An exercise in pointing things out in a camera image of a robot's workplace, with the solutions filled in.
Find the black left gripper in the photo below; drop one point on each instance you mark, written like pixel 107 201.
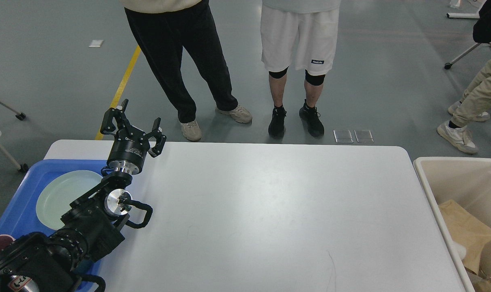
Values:
pixel 130 148

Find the green plate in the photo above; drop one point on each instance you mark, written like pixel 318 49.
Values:
pixel 55 198

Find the brown paper bag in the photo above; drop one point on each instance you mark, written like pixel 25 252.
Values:
pixel 467 230

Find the white paper cup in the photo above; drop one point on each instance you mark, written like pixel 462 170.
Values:
pixel 460 249

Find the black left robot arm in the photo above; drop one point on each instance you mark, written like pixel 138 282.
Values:
pixel 118 202

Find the rolling stand leg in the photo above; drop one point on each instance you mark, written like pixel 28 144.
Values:
pixel 18 114

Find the blue plastic tray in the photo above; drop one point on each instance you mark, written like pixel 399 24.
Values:
pixel 22 194

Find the person in white shorts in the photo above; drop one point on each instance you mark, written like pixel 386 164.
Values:
pixel 302 33

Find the grey floor plate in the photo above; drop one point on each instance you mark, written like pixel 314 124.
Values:
pixel 343 136
pixel 364 136

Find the beige plastic bin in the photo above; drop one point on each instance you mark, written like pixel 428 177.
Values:
pixel 466 181

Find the person in khaki trousers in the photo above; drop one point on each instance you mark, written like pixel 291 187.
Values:
pixel 476 100

